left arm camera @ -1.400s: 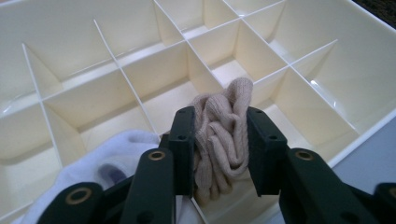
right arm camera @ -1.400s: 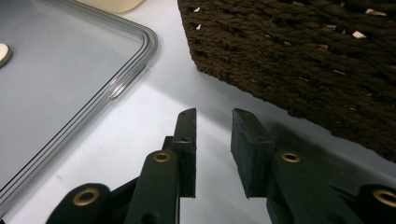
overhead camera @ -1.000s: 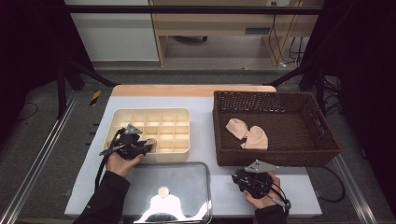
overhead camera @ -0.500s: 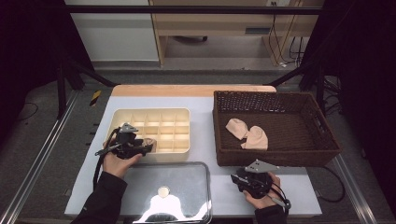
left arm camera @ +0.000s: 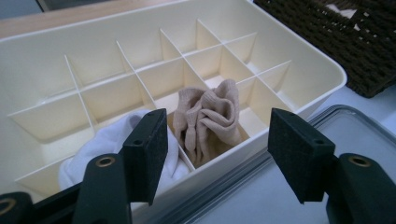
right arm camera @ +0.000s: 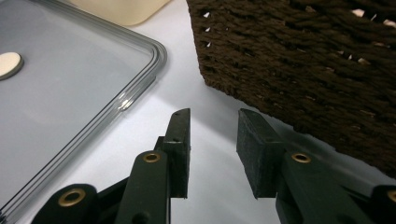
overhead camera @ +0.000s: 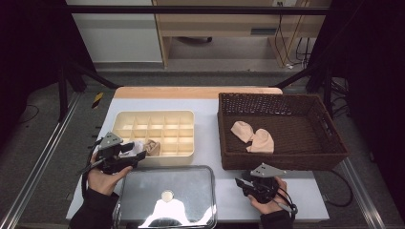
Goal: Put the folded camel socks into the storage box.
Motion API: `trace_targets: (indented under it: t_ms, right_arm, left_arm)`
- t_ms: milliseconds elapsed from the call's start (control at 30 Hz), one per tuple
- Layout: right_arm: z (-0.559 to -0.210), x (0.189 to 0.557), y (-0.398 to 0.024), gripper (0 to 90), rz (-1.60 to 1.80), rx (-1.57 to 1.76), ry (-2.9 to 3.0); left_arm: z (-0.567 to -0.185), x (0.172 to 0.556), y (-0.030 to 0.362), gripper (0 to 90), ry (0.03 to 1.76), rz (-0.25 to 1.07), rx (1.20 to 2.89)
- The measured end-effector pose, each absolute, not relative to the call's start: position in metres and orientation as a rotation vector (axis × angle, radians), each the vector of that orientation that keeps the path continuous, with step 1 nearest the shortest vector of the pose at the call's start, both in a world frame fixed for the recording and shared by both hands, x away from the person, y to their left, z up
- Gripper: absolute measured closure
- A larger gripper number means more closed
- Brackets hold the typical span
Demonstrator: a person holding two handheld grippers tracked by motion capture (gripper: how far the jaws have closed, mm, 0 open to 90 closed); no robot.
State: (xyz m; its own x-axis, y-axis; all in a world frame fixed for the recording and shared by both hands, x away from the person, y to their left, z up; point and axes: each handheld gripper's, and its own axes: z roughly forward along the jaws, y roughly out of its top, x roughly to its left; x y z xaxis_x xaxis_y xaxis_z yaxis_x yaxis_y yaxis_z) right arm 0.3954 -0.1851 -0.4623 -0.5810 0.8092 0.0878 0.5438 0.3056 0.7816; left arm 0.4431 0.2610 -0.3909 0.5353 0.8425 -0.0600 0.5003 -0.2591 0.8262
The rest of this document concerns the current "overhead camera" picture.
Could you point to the black metal stand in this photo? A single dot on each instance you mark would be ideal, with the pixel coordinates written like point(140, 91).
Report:
point(328, 89)
point(62, 95)

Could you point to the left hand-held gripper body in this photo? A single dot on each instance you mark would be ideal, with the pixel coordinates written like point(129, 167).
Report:
point(110, 141)

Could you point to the person's left hand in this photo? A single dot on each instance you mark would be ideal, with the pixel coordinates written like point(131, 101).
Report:
point(103, 183)

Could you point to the yellow black tape strip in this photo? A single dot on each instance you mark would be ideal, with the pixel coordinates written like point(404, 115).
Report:
point(97, 99)

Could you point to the white cabinet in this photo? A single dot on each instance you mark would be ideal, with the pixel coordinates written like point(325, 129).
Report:
point(117, 41)

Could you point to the cream divided organizer box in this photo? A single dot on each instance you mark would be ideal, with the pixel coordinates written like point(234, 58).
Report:
point(165, 127)

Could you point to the person's right hand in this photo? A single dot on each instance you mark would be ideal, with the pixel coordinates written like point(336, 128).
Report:
point(272, 208)

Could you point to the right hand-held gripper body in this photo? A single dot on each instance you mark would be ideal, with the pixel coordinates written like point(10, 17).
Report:
point(266, 171)

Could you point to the black curtain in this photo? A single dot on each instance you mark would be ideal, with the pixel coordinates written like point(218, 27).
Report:
point(375, 63)
point(25, 47)

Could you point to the aluminium floor rail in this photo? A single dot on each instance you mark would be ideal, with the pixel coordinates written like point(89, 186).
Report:
point(363, 197)
point(41, 159)

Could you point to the white plug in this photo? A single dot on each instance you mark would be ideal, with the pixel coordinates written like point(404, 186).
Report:
point(289, 66)

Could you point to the shiny metal tray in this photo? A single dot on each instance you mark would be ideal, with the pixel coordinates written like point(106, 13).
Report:
point(191, 191)

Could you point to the wall socket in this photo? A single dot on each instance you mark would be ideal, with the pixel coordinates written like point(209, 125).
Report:
point(280, 4)

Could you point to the brown wicker basket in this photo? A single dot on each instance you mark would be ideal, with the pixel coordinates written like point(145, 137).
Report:
point(302, 143)

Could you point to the black metal crossbar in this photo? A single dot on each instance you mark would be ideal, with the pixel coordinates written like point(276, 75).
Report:
point(191, 10)

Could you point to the round white disc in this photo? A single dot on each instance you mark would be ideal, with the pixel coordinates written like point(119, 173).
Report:
point(167, 195)

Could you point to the light wooden desk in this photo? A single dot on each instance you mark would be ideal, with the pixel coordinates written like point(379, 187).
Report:
point(223, 24)

